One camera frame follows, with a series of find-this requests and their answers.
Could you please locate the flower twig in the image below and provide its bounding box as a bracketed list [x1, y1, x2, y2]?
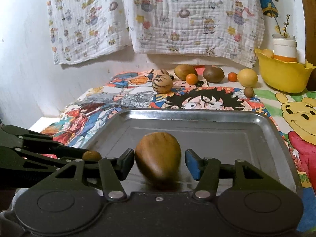
[274, 14, 291, 39]

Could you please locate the small brown fruit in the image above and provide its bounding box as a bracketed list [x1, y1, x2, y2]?
[82, 150, 102, 162]

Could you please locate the white and orange jar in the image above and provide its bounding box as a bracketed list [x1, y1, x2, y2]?
[273, 34, 297, 62]

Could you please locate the green-brown mango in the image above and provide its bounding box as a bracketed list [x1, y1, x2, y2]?
[174, 64, 198, 81]

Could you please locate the printed muslin cloth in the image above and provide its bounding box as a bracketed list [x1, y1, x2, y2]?
[47, 0, 131, 65]
[125, 0, 265, 68]

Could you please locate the grey metal tray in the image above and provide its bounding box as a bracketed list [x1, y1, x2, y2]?
[84, 109, 303, 194]

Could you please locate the peach in bowl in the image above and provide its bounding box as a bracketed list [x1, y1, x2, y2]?
[262, 49, 274, 58]

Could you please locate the small orange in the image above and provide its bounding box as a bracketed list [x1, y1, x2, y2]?
[227, 72, 238, 82]
[185, 73, 199, 86]

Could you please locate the anime poster mat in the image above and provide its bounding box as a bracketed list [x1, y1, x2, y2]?
[42, 70, 298, 157]

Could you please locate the yellow lemon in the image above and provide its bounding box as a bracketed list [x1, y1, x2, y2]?
[237, 68, 258, 87]

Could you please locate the right printed muslin cloth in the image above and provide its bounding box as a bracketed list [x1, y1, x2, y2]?
[125, 0, 265, 68]

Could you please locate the striped melon front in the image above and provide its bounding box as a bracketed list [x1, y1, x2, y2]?
[152, 74, 174, 94]

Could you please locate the dark brown kiwi with sticker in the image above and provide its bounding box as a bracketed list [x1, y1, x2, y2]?
[202, 66, 224, 84]

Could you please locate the brown avocado-like fruit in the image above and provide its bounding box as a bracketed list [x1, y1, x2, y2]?
[135, 132, 182, 182]

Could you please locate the brown wooden door frame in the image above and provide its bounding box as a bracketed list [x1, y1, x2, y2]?
[302, 0, 315, 65]

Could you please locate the yellow plastic bowl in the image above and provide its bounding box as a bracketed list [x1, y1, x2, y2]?
[255, 49, 315, 94]

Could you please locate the left printed muslin cloth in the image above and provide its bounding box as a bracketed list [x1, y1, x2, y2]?
[47, 0, 131, 65]

